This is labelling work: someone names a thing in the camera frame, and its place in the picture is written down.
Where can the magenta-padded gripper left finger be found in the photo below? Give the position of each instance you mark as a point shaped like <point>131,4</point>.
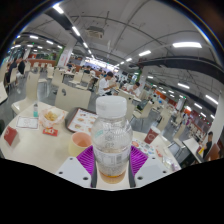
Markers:
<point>85,159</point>

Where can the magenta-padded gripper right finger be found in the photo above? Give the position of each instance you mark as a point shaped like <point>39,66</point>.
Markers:
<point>138,159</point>

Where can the clear bottle with amber drink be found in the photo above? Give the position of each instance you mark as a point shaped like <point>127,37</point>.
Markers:
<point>111,140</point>

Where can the yellow cup with pink inside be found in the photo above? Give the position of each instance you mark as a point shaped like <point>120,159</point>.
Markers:
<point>78,143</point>

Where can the red paper cup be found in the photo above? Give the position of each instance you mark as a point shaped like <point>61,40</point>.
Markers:
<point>151,135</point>

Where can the clear plastic packet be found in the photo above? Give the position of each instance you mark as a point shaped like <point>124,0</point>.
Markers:
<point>168,161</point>

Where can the dark tray with menu paper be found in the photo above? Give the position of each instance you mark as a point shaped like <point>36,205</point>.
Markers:
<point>80,121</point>

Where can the red sauce packet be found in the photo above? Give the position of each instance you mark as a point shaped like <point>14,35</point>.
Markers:
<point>50,132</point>

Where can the white dining table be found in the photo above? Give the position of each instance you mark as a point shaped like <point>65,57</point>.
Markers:
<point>191,148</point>
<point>2,93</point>

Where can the paper food bag with fries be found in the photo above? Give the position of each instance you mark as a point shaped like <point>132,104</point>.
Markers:
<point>50,116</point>

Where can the beige dining chairs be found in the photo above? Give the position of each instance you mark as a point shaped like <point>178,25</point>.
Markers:
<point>71,96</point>

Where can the white printed paper sheet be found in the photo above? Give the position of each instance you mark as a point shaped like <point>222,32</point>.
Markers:
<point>27,122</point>

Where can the small teal sanitizer bottle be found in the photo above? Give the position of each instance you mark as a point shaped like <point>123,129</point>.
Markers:
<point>35,111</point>

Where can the person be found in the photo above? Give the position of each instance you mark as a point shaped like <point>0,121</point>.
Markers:
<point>207,145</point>
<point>104,85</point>
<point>12,68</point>
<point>135,90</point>

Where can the small red box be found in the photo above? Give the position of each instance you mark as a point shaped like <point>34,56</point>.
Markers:
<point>10,136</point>

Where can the ceiling light strips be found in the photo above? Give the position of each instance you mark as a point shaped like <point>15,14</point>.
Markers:
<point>186,44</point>

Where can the ceiling air conditioner unit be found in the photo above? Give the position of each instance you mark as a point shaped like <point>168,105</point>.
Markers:
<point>94,32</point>

